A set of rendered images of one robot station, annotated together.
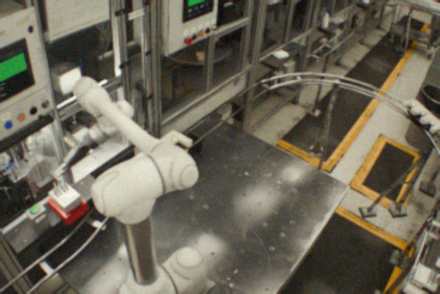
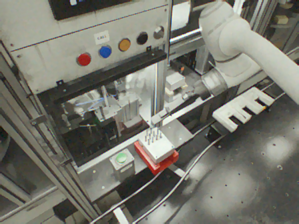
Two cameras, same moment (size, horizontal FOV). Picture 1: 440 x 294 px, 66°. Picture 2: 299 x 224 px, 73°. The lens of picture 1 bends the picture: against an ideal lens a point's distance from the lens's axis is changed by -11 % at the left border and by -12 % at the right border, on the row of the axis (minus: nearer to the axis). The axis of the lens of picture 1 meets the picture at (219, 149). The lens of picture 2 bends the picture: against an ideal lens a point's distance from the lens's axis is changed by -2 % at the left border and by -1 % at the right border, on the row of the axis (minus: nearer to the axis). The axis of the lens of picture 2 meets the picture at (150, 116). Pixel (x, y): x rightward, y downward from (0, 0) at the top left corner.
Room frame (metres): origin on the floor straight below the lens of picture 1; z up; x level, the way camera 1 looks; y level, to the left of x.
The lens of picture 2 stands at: (0.59, 0.53, 1.72)
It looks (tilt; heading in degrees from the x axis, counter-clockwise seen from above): 50 degrees down; 21
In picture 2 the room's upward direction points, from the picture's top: straight up
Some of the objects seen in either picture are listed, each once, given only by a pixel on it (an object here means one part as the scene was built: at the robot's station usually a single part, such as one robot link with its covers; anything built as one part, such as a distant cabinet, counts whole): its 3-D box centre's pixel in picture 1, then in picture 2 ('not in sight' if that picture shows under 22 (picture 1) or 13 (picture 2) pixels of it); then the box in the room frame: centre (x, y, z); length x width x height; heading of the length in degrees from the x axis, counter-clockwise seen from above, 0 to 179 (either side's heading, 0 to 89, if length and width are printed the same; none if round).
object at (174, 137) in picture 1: (161, 156); (242, 110); (1.52, 0.31, 0.84); 0.36 x 0.14 x 0.10; 146
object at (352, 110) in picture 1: (386, 58); not in sight; (4.99, -2.38, 0.01); 5.85 x 0.59 x 0.01; 146
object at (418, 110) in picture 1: (421, 118); not in sight; (2.21, -1.52, 0.84); 0.37 x 0.14 x 0.10; 24
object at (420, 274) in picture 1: (427, 277); not in sight; (0.79, -1.00, 0.92); 0.13 x 0.10 x 0.09; 56
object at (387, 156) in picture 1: (390, 169); not in sight; (2.51, -1.65, 0.01); 1.00 x 0.55 x 0.01; 146
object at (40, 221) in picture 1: (37, 217); (122, 163); (0.91, 0.77, 0.97); 0.08 x 0.08 x 0.12; 56
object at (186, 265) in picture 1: (186, 270); not in sight; (0.82, 0.09, 0.85); 0.18 x 0.16 x 0.22; 129
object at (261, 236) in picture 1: (207, 220); (281, 181); (1.25, 0.03, 0.66); 1.50 x 1.06 x 0.04; 146
